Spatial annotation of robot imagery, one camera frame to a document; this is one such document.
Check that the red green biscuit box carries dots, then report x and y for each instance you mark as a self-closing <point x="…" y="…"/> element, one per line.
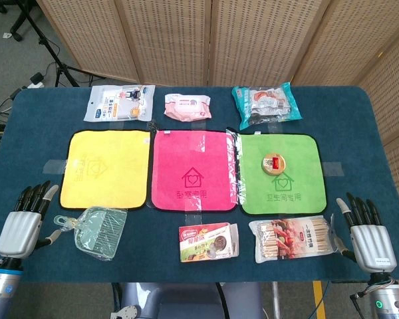
<point x="203" y="242"/>

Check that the grey robot torso base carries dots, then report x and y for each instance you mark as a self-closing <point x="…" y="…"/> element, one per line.
<point x="173" y="302"/>

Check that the small round metal tin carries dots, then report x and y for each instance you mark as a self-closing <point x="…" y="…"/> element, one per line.
<point x="273" y="163"/>

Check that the bamboo skewer packet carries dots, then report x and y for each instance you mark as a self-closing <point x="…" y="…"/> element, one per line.
<point x="286" y="239"/>

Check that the black office chair base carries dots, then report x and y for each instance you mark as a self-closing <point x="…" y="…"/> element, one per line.
<point x="15" y="28"/>

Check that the black tripod stand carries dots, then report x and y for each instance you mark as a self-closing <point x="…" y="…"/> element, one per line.
<point x="48" y="50"/>

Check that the white resealable pouch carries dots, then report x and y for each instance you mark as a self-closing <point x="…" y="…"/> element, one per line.
<point x="119" y="103"/>

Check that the crinkled clear tape strip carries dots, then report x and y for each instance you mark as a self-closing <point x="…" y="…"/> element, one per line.
<point x="232" y="159"/>

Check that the dark blue table cover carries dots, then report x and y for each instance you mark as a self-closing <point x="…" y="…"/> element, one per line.
<point x="36" y="109"/>

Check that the yellow cloth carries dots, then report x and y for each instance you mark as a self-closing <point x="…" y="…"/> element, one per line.
<point x="113" y="156"/>

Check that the pink wet wipes pack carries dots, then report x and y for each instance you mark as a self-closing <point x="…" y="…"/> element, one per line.
<point x="186" y="107"/>

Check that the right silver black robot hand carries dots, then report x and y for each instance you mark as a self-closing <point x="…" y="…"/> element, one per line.
<point x="372" y="246"/>

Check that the white power adapter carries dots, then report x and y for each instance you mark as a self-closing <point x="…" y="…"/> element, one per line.
<point x="36" y="78"/>

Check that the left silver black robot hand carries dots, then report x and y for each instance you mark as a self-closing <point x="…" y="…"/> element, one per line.
<point x="18" y="232"/>

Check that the green plastic dustpan in wrap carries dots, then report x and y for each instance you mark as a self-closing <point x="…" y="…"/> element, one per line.
<point x="98" y="232"/>

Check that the pink cloth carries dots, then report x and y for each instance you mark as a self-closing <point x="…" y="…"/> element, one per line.
<point x="173" y="159"/>

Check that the teal snack bag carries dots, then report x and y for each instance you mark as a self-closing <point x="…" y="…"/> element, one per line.
<point x="266" y="104"/>

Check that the green cloth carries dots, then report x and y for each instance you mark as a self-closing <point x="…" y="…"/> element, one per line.
<point x="302" y="149"/>

